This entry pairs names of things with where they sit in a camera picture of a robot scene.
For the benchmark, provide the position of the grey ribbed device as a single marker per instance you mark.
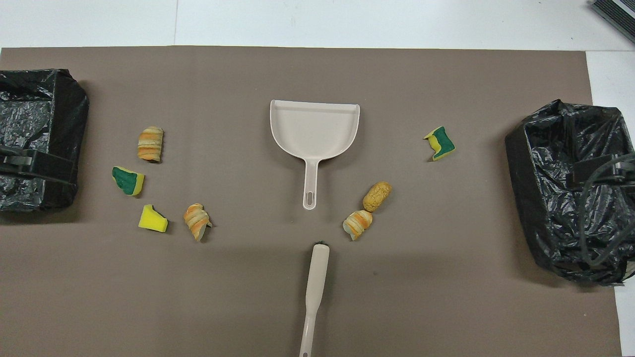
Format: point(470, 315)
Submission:
point(617, 12)

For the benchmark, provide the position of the beige hand brush black bristles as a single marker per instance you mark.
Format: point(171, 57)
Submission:
point(316, 277)

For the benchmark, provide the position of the beige plastic dustpan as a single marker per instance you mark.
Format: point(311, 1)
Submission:
point(312, 129)

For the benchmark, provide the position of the black bag lined bin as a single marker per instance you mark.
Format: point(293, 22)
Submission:
point(545, 148)
point(34, 109)

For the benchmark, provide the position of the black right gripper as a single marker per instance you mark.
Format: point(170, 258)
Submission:
point(595, 173)

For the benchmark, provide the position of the brown paper table mat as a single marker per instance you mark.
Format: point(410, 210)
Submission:
point(297, 74)

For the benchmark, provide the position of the striped orange toy croissant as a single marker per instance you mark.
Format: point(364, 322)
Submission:
point(197, 221)
point(150, 144)
point(357, 224)

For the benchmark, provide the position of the plain yellow sponge piece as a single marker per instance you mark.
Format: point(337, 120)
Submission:
point(151, 219)

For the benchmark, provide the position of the brown cracked toy bread roll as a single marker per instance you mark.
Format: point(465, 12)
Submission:
point(377, 196)

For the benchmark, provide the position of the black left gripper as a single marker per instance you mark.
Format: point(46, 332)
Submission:
point(49, 168)

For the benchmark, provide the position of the wavy green yellow sponge piece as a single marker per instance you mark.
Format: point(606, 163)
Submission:
point(440, 144)

